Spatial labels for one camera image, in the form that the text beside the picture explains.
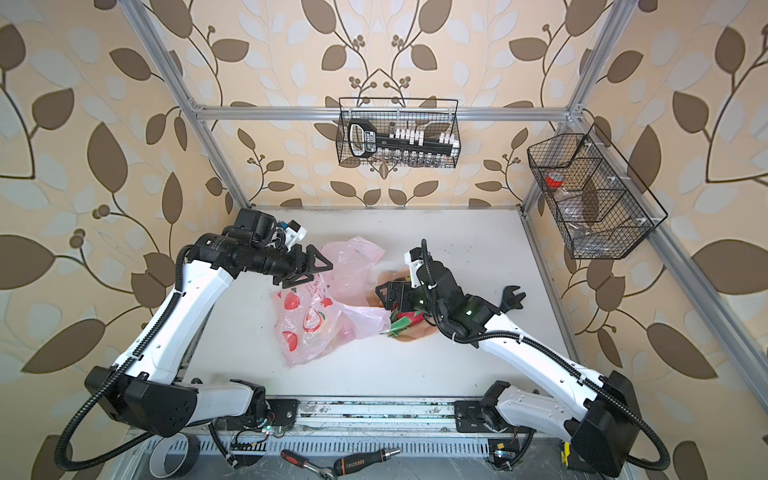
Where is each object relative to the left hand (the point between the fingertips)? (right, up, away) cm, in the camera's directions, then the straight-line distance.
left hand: (325, 270), depth 70 cm
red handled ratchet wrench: (-4, -45, -2) cm, 45 cm away
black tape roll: (-36, -44, 0) cm, 57 cm away
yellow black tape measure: (+56, -42, -2) cm, 70 cm away
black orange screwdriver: (+7, -43, -4) cm, 43 cm away
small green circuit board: (+43, -44, +1) cm, 62 cm away
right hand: (+15, -6, +4) cm, 17 cm away
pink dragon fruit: (+19, -15, +13) cm, 27 cm away
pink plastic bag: (-4, -13, +7) cm, 16 cm away
